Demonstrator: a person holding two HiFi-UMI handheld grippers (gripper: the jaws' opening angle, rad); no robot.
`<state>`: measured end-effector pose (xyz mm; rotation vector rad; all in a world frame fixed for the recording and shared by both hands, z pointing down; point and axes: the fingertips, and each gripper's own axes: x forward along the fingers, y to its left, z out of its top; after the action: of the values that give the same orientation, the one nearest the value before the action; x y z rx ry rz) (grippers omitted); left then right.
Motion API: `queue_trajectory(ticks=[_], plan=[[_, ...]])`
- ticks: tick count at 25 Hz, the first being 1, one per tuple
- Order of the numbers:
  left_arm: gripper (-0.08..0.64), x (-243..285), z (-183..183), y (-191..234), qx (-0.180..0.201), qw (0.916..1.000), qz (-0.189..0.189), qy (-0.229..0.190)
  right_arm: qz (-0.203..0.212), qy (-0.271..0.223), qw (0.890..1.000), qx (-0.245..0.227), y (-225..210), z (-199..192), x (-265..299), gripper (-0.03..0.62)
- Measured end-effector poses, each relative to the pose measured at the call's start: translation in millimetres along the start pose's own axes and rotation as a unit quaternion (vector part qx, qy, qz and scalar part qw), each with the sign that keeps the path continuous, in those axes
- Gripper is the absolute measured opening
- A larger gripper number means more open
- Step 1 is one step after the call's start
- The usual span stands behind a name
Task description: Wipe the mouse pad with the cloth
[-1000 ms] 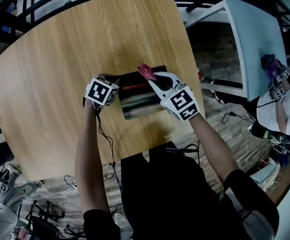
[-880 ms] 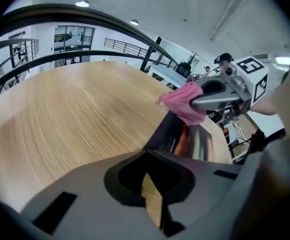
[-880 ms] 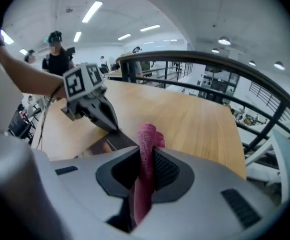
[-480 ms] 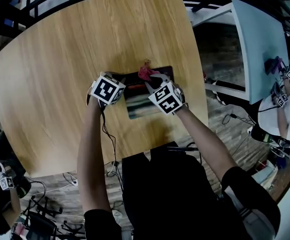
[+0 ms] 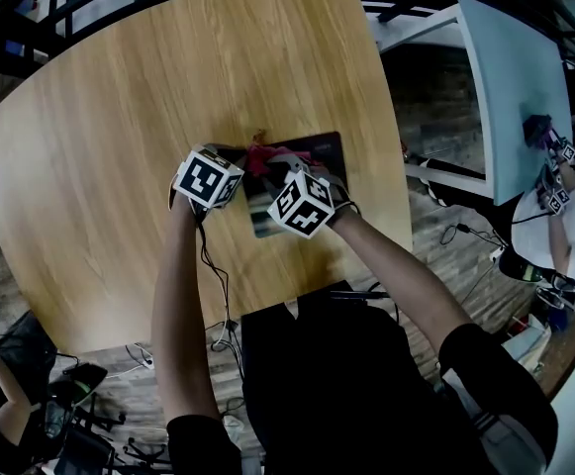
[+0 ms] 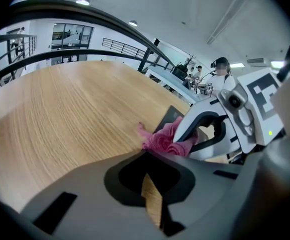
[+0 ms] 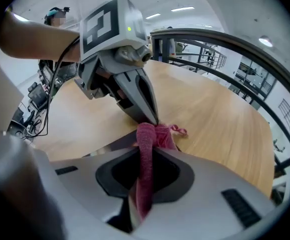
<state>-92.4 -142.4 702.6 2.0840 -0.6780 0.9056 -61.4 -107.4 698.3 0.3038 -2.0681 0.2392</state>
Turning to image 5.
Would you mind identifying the person's right forearm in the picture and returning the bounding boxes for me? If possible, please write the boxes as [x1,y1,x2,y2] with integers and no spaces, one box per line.
[330,204,474,356]

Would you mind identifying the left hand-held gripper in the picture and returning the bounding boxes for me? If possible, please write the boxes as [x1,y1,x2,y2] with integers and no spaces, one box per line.
[168,142,246,212]

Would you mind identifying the person's left forearm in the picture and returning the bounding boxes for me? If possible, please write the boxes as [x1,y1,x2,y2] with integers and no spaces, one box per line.
[149,196,222,428]

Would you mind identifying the person's black clothing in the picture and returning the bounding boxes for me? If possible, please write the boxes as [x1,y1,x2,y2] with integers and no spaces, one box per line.
[166,279,560,475]

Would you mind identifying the black floor cable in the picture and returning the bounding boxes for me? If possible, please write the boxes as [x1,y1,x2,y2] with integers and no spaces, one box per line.
[437,222,509,252]

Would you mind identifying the black office chair base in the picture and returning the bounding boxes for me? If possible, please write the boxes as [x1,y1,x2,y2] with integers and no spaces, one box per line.
[71,392,172,470]

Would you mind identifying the red cloth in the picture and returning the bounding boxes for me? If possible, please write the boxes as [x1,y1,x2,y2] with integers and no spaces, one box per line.
[243,129,314,176]

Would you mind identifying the purple cloth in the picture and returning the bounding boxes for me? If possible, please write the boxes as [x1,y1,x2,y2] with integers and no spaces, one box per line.
[521,113,554,148]

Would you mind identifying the light blue table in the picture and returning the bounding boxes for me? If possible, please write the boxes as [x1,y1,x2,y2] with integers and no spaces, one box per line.
[368,0,575,208]

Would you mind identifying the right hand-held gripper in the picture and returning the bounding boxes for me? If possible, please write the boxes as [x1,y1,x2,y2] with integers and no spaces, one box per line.
[266,152,336,239]

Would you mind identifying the black metal railing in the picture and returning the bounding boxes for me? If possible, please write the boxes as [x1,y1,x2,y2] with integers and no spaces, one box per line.
[0,0,575,78]

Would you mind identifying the white floor cable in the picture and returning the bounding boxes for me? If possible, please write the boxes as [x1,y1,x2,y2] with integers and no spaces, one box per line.
[104,341,157,381]

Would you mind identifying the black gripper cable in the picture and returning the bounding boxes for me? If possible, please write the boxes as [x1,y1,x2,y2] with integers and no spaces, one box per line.
[193,208,246,383]

